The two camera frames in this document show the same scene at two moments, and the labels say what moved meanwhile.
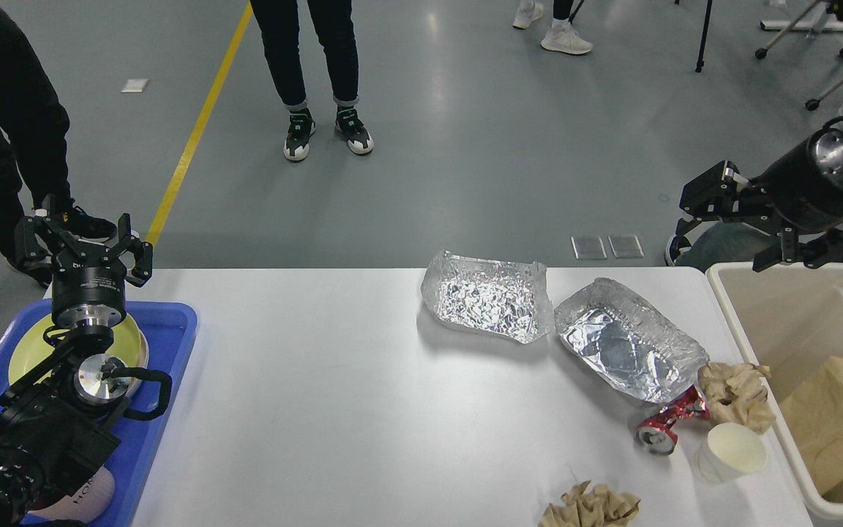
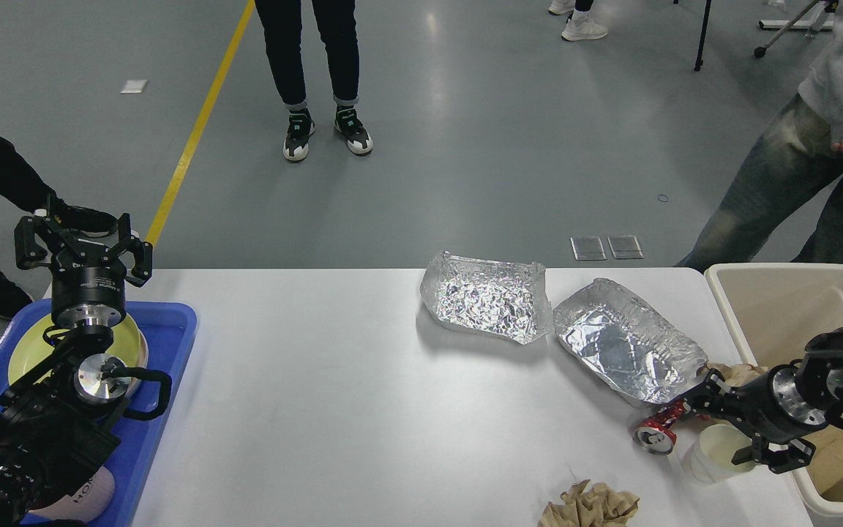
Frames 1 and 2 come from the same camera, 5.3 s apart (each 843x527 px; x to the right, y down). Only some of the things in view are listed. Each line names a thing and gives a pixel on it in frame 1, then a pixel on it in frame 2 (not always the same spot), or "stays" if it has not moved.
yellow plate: x=30 y=351 stays
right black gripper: x=819 y=184 → x=771 y=408
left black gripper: x=83 y=296 stays
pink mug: x=88 y=503 stays
